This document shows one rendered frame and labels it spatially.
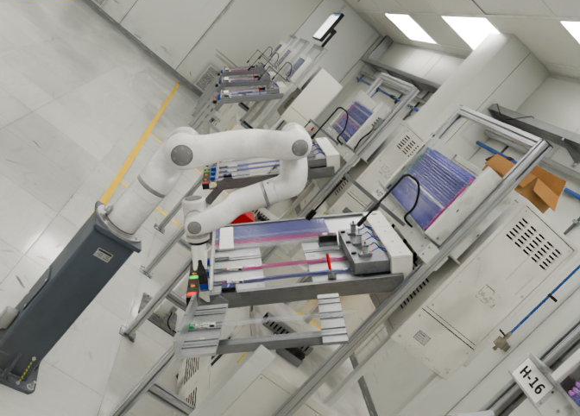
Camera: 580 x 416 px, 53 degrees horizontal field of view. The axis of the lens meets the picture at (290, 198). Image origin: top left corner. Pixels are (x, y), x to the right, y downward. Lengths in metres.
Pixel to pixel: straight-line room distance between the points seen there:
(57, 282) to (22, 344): 0.29
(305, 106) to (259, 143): 4.75
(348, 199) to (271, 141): 1.68
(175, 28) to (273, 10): 1.73
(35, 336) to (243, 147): 1.01
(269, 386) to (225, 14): 8.90
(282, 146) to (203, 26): 8.83
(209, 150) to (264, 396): 0.98
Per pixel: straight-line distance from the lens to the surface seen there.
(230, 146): 1.98
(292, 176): 2.04
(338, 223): 2.70
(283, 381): 2.33
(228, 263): 2.38
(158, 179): 2.02
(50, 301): 2.23
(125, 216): 2.07
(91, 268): 2.15
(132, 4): 10.82
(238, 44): 10.72
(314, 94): 6.72
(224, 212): 2.02
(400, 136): 3.57
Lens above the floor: 1.52
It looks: 10 degrees down
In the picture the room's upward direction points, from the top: 42 degrees clockwise
